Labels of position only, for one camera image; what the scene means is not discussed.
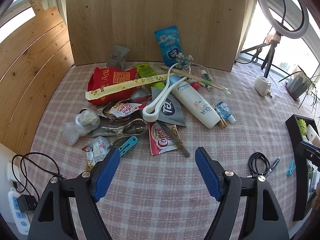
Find small white wrapped packet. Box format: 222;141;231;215
81;136;110;168

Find small blue sanitizer bottle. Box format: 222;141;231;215
215;102;236;124

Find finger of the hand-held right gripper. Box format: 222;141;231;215
297;141;320;167

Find silver red foil pouch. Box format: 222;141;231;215
130;89;152;103

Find small red white toy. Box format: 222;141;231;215
186;77;200;92

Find grey triangular pouch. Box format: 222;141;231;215
151;87;187;127

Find black pen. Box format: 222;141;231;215
265;157;280;178

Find black ring light cable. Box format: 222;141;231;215
235;44;263;64

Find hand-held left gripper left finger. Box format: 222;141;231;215
27;147;121;240

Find red snack packet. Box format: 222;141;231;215
87;67;137;105

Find black tripod legs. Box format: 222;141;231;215
240;30;280;78

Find red white creamer sachet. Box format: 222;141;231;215
149;121;184;155
110;101;142;118

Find light wooden board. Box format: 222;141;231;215
65;0;247;72

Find wooden clothespin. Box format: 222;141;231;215
212;104;228;128

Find pink plaid cloth desktop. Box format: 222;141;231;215
30;61;320;240

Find cream patterned paper sleeve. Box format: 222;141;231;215
85;73;175;102

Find white sunscreen bottle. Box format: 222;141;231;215
170;74;220;129

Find metal nail file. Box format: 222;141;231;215
157;121;190;157

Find blue wet wipes packet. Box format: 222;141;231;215
154;26;185;67

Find pine wood panel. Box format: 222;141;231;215
0;5;75;155

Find green tube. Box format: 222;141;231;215
133;62;165;90

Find black charger plug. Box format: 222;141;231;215
16;194;38;213

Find turquoise plastic peg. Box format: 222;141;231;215
287;159;297;177
117;136;138;157

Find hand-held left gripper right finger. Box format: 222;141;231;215
195;147;290;240

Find potted plant grey pot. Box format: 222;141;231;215
279;65;320;128

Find white power strip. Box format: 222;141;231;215
7;187;30;235

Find white plug adapter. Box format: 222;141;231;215
254;75;273;98

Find chopsticks in clear wrapper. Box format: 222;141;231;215
160;65;229;92

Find yellow shuttlecock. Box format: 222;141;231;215
297;119;307;135

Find crumpled clear plastic bag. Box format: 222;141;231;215
62;111;100;145

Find black storage box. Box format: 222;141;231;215
286;114;320;222

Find green white glue stick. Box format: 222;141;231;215
201;70;213;90

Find grey foil sachet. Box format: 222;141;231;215
107;44;130;69

